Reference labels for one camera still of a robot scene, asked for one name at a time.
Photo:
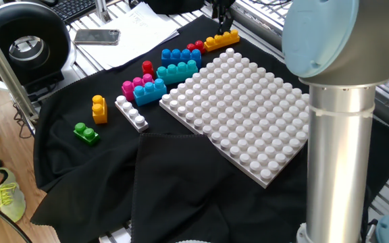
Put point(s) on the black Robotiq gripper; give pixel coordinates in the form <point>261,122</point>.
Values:
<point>225,3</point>

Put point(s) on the yellow four-stud block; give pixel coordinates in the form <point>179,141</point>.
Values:
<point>221,41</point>

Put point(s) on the red two-stud block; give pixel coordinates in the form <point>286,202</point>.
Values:
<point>196,46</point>

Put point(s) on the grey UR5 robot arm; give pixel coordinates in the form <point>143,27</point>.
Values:
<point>339,135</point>

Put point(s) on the black bag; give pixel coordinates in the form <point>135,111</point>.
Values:
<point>174,6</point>

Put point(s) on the dark blue four-stud block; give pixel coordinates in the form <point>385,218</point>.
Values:
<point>181,58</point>

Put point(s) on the teal four-stud block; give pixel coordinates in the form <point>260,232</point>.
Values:
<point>177,74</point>

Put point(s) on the white paper sheets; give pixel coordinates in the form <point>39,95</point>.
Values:
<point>137,37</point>

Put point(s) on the red single-stud block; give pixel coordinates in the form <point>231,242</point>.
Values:
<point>148,69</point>

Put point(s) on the white studded baseplate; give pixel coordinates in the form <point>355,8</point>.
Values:
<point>238,114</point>

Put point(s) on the light blue three-stud block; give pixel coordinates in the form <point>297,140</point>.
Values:
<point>149,92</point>

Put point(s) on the magenta three-stud block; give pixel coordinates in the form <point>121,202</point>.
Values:
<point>128,89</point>

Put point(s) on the smartphone in clear case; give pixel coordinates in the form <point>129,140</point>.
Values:
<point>96,36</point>

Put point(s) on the white four-stud block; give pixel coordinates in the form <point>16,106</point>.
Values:
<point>132,114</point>

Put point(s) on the black keyboard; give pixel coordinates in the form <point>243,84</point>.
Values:
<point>73,8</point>

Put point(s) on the yellow two-stud block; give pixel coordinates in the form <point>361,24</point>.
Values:
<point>99,111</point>

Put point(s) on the green two-stud block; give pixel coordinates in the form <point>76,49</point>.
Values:
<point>86,134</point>

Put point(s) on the large black cloth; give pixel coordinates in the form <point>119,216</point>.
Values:
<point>79,168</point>

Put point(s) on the yellow-green sneaker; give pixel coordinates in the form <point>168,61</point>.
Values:
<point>10,199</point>

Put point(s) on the short aluminium post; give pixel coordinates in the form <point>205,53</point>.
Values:
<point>102,10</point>

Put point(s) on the slanted aluminium post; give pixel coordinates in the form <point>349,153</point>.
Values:
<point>5,71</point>

